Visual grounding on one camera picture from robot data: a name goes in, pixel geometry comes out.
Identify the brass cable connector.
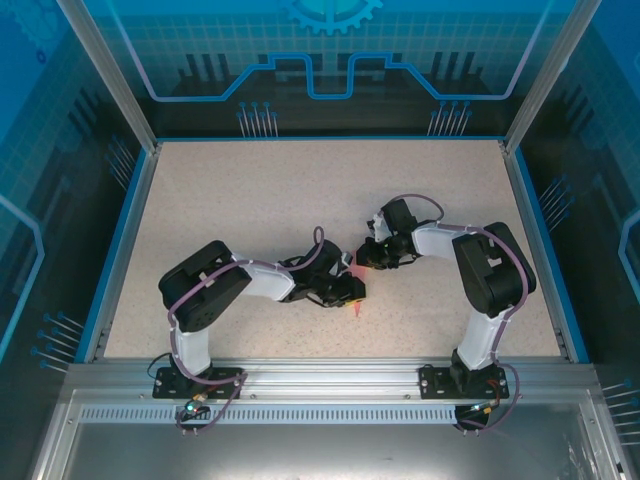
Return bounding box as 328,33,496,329
183,392,209,416
469,398,502,417

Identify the left aluminium frame post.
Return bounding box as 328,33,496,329
54,0,161,151

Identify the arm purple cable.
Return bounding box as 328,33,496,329
379,193,531,434
167,225,326,436

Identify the left brass cable connector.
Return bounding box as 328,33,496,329
183,392,209,416

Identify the left aluminium side rail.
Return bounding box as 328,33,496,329
91,142,164,364

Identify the right aluminium frame post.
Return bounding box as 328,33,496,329
502,0,604,151

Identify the slotted grey cable duct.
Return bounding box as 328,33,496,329
78,405,469,426

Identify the grey metal tray panel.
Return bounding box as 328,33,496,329
29,389,631,480

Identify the aluminium frame post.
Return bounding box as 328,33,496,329
502,0,604,151
54,0,161,151

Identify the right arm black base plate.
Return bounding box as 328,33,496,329
418,363,516,400

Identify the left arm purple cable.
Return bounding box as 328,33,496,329
167,225,326,436

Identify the left blue border strip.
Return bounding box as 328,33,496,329
73,149,149,364

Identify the blue border strip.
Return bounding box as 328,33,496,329
514,149,592,364
73,149,149,364

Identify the right blue border strip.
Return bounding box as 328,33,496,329
514,149,592,364

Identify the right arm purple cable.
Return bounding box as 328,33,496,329
379,193,531,434

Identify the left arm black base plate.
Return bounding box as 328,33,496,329
152,366,246,401

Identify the aluminium mounting rail beam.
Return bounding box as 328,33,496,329
64,357,599,401

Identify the right brass cable connector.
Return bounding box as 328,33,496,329
469,398,502,417

